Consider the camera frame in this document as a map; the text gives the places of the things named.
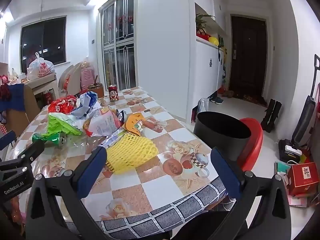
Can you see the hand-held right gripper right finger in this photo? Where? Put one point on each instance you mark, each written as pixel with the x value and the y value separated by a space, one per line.
pixel 225 172

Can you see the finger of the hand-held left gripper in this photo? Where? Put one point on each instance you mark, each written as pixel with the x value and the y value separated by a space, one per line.
pixel 33 150
pixel 7 140

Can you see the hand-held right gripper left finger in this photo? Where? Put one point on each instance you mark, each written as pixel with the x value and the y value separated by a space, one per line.
pixel 92 172

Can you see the green snack package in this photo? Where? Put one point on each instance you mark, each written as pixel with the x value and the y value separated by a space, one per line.
pixel 50 138

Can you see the clear plastic bag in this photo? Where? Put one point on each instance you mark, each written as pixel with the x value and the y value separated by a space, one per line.
pixel 81 145

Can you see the black round bin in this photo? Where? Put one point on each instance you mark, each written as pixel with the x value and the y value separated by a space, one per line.
pixel 217 140

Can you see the lime green plastic bag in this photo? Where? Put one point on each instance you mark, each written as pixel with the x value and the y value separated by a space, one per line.
pixel 60 125

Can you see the long printed wrapper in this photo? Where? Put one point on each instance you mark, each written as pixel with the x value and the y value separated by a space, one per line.
pixel 113 137

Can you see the yellow foam fruit net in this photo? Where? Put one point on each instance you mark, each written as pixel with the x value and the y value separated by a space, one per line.
pixel 130 152

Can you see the white printed packet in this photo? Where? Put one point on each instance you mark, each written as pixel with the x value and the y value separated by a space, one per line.
pixel 105 122

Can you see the red snack bag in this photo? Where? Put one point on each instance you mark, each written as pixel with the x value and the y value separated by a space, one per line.
pixel 60 105

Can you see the dark small snack packet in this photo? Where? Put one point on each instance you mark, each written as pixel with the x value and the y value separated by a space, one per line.
pixel 121 116

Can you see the orange snack packet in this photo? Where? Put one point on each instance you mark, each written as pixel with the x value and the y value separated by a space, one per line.
pixel 135 122

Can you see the blue and white plastic bag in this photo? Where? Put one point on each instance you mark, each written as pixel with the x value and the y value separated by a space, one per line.
pixel 85 102

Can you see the blue cloth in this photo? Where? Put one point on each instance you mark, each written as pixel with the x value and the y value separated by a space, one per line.
pixel 15 97

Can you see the red knitted cloth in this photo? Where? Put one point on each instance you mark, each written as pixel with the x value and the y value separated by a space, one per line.
pixel 5 91

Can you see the red gift bag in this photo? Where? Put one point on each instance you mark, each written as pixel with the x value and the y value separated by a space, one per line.
pixel 47 97

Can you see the checkered floral tablecloth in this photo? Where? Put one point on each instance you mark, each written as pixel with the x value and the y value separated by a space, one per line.
pixel 155 187

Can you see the white side table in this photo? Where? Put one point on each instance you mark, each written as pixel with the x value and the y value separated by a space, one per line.
pixel 42 85

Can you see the black vacuum dock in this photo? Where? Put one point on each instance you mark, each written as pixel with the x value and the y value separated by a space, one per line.
pixel 287 152

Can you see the white plastic floor bag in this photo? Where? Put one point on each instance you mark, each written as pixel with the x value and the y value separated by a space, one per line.
pixel 203 106

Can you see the blue shoe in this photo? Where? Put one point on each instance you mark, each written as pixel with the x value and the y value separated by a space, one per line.
pixel 219 101
pixel 213 99

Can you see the black boot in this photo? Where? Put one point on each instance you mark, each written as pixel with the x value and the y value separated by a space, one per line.
pixel 267 115
pixel 276 117

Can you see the beige dining chair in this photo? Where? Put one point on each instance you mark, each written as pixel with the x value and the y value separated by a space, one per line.
pixel 75 77
pixel 63 82

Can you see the red gift box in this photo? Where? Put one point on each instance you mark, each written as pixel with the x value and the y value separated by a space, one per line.
pixel 302 177

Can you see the pair of brown slippers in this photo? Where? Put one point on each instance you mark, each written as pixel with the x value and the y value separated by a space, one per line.
pixel 227 93

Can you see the white shopping bag red print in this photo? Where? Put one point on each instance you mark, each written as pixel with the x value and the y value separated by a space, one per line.
pixel 41 68

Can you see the red patterned door mat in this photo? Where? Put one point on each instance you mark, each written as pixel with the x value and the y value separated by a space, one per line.
pixel 252 98

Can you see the red cartoon face can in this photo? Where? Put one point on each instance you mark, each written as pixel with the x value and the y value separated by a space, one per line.
pixel 113 93

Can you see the brown sleeved cup with straw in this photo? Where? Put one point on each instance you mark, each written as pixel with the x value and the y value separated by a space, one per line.
pixel 96 90

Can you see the small red bag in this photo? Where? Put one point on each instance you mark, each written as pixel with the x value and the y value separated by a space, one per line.
pixel 221 89

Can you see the pink plastic stool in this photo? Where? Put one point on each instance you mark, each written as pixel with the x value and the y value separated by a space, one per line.
pixel 87 78

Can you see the upright vacuum cleaner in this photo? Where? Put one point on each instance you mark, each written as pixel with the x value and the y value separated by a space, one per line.
pixel 303 120

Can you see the dark window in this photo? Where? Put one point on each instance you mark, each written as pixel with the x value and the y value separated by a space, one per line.
pixel 42 42

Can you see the dark brown entrance door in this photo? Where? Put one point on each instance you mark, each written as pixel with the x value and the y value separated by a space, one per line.
pixel 247 55

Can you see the hanging yellow black ornaments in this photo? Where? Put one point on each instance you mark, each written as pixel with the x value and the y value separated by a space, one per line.
pixel 222 47

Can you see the yellow balloon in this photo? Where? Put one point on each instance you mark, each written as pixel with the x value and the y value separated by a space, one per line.
pixel 213 40

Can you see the red shelf ornament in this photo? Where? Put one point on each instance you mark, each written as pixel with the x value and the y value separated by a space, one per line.
pixel 202 35

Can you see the sliding glass door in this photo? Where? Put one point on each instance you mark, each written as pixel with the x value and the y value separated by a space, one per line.
pixel 122 30

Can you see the potted green plant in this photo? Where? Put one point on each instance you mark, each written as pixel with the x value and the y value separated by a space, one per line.
pixel 202 21

